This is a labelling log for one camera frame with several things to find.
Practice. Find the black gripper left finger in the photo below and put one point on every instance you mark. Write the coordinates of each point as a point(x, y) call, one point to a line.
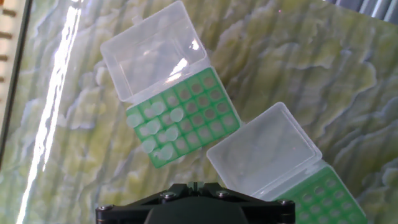
point(124, 211)

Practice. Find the green rack pipette tip box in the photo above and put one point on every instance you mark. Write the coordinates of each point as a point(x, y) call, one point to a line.
point(149, 53)
point(264, 149)

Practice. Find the green marble pattern mat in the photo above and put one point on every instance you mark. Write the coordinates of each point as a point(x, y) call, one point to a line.
point(280, 77)

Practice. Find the wooden shape sorter board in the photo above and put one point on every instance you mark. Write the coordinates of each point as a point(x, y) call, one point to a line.
point(9, 46)

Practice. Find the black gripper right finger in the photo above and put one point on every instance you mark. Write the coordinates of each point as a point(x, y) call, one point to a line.
point(267, 211)

